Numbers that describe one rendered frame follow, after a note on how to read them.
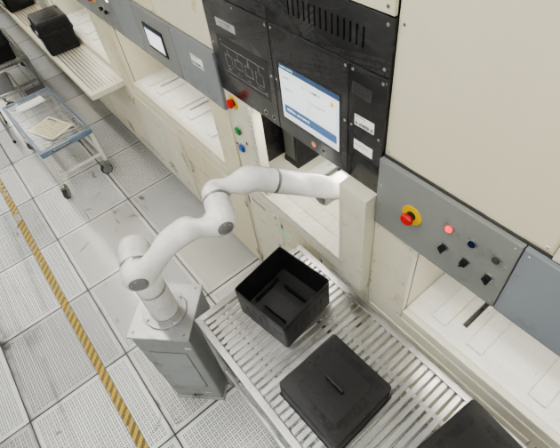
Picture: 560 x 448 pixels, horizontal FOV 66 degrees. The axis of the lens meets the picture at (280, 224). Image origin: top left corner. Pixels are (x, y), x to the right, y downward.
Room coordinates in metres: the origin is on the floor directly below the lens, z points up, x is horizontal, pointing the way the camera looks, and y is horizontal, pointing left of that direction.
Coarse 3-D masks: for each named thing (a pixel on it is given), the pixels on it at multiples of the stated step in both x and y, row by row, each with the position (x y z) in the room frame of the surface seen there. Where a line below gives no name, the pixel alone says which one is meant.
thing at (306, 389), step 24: (336, 336) 0.71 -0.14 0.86; (312, 360) 0.63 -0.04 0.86; (336, 360) 0.62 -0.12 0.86; (360, 360) 0.60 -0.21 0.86; (288, 384) 0.56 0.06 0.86; (312, 384) 0.55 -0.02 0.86; (336, 384) 0.52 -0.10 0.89; (360, 384) 0.52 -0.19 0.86; (384, 384) 0.51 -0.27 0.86; (312, 408) 0.47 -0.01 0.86; (336, 408) 0.45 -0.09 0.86; (360, 408) 0.44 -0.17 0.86; (336, 432) 0.38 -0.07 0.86
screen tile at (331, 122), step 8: (312, 96) 1.15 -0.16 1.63; (320, 96) 1.12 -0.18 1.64; (320, 104) 1.12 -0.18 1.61; (328, 104) 1.09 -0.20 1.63; (312, 112) 1.16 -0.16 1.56; (320, 112) 1.12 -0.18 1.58; (336, 112) 1.06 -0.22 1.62; (320, 120) 1.12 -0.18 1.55; (328, 120) 1.09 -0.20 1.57; (336, 120) 1.06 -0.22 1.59; (336, 128) 1.06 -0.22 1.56
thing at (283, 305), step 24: (264, 264) 1.06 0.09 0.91; (288, 264) 1.09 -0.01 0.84; (240, 288) 0.96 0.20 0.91; (264, 288) 1.03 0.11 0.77; (288, 288) 1.00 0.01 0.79; (312, 288) 0.99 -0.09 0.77; (264, 312) 0.91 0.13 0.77; (288, 312) 0.89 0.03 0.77; (312, 312) 0.84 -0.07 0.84; (288, 336) 0.75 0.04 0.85
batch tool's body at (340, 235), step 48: (240, 0) 1.43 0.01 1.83; (288, 0) 1.22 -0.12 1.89; (336, 0) 1.06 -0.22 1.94; (288, 48) 1.24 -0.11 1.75; (336, 48) 1.07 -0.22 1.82; (384, 48) 0.93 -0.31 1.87; (240, 96) 1.53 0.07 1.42; (384, 96) 0.91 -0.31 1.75; (288, 144) 1.70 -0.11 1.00; (384, 144) 0.91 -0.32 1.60; (336, 240) 1.15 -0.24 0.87
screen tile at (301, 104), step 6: (282, 72) 1.27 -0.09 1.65; (282, 78) 1.28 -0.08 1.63; (288, 78) 1.25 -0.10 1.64; (288, 84) 1.25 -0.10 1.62; (294, 84) 1.22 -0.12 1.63; (294, 90) 1.23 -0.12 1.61; (300, 90) 1.20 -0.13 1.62; (306, 90) 1.18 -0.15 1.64; (288, 96) 1.26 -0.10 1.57; (300, 96) 1.20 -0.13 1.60; (306, 96) 1.18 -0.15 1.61; (288, 102) 1.26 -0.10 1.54; (294, 102) 1.23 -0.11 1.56; (300, 102) 1.20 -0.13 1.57; (306, 102) 1.18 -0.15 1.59; (300, 108) 1.20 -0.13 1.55; (306, 108) 1.18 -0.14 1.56
